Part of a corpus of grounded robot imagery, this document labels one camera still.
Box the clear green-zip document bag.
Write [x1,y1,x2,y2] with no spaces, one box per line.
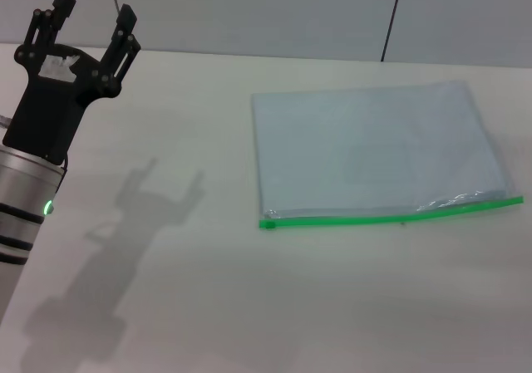
[250,79,525,231]

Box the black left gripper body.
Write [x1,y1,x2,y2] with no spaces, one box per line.
[2,42,125,166]

